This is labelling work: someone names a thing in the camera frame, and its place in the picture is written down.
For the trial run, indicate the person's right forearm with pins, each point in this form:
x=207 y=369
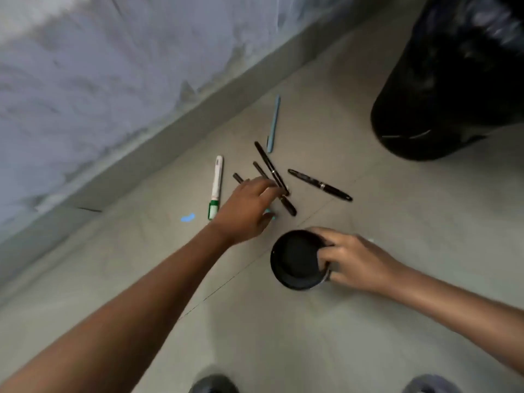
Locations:
x=462 y=315

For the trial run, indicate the short black pen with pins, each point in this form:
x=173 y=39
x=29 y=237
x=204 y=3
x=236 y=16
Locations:
x=238 y=178

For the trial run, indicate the person's right grey shoe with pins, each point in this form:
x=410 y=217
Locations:
x=434 y=384

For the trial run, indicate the black round cup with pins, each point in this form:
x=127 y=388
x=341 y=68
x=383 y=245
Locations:
x=294 y=259

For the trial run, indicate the person's left forearm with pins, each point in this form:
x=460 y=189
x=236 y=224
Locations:
x=123 y=315

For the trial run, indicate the person's grey shoe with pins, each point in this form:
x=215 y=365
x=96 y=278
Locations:
x=434 y=384
x=213 y=384

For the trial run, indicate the person's left thumb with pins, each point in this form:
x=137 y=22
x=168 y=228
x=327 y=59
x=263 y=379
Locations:
x=265 y=220

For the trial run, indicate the thick black pen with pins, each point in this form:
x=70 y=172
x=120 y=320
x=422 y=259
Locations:
x=289 y=206

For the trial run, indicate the white marker with green cap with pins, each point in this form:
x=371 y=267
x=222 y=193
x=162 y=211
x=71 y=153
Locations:
x=216 y=186

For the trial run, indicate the person's right fingers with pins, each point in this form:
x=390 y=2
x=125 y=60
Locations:
x=327 y=257

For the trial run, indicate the person's left hand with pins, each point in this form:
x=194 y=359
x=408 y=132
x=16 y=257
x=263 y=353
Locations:
x=241 y=210

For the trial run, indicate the long black pen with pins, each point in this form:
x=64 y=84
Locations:
x=268 y=163

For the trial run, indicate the person's right hand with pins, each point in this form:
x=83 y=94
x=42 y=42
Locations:
x=360 y=263

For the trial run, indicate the light blue pen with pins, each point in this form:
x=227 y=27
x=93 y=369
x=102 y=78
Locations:
x=273 y=124

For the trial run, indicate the person's left grey shoe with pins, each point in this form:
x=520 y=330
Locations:
x=213 y=384

